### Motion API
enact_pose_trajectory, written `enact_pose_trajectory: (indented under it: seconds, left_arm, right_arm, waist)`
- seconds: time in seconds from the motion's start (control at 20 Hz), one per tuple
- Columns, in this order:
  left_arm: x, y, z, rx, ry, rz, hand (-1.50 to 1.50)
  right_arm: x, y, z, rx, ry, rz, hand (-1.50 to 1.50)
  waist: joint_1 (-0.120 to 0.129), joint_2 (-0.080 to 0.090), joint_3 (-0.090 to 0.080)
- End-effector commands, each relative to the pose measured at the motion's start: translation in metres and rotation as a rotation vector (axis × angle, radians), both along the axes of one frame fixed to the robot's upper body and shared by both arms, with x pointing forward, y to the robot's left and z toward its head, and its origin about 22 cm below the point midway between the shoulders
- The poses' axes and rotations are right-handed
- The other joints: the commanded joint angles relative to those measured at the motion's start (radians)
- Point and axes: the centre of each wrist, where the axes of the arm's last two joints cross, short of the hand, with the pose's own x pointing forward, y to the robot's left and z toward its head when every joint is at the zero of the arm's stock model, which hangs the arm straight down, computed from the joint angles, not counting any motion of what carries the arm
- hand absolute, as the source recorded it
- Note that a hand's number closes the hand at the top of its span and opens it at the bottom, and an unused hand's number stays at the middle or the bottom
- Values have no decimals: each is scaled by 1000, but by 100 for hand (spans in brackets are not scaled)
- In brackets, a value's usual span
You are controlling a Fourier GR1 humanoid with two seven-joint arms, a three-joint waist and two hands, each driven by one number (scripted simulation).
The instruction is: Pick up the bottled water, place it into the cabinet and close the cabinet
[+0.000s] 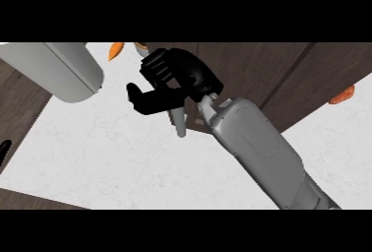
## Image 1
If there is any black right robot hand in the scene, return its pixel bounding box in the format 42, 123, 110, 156
125, 47, 225, 116

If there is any dark wooden cabinet door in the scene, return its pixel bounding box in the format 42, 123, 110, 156
143, 42, 311, 135

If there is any dark wooden cabinet panel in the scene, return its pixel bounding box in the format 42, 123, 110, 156
259, 42, 372, 134

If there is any dark wooden cabinet side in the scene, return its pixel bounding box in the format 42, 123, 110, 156
0, 58, 53, 174

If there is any pale bottle with orange band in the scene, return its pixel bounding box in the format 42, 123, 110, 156
134, 42, 150, 57

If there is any orange carrot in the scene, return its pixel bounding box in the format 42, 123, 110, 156
106, 42, 126, 62

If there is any orange vegetable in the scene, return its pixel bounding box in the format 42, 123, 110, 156
327, 85, 355, 105

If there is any black curved bar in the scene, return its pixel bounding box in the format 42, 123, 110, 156
0, 139, 13, 166

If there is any dark wooden board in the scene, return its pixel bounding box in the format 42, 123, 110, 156
0, 187, 89, 211

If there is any grey cabinet door handle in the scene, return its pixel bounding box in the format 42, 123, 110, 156
168, 107, 188, 139

